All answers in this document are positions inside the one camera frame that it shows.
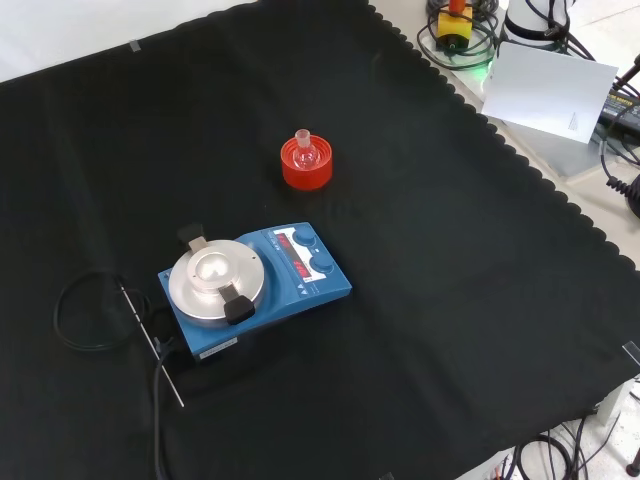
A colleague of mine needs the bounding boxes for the clear glass round-bottom flask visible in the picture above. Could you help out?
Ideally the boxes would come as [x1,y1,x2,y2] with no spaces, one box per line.
[292,128,321,171]

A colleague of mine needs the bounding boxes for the orange ringed flask holder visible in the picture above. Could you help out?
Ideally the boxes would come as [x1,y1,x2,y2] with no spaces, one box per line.
[279,135,335,193]

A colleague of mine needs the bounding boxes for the heater with blue base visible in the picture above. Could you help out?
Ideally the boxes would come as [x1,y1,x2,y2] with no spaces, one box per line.
[157,220,353,367]

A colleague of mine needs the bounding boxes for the black bench cloth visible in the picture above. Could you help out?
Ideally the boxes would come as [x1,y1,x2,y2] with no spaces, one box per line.
[0,0,640,480]

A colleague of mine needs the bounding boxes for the thin metal probe rod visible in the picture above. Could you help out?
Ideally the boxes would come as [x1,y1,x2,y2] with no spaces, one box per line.
[119,285,186,408]

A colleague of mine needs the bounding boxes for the yellow stop button box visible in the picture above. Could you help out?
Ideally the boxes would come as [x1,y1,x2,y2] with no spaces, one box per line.
[435,0,474,52]

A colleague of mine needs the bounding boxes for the pale white board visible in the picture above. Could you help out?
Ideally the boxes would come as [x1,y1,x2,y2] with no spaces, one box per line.
[480,40,620,147]

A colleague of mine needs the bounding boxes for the black power adapter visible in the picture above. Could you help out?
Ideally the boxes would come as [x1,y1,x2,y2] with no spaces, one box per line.
[598,91,640,134]

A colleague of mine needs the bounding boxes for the black heater power cable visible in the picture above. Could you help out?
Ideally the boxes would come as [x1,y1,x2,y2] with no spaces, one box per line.
[151,337,177,480]

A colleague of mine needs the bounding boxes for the black cable round stop button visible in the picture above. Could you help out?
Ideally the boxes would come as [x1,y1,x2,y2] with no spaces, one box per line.
[416,8,502,72]

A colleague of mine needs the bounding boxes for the black looped probe cable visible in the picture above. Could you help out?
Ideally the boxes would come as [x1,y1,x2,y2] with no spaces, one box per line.
[53,269,153,354]

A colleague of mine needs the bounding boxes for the black coiled cable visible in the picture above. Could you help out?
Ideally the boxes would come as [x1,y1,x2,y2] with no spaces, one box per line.
[598,133,640,202]

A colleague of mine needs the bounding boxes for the black floor cable bundle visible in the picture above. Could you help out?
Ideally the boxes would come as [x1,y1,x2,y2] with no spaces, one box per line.
[492,417,626,480]

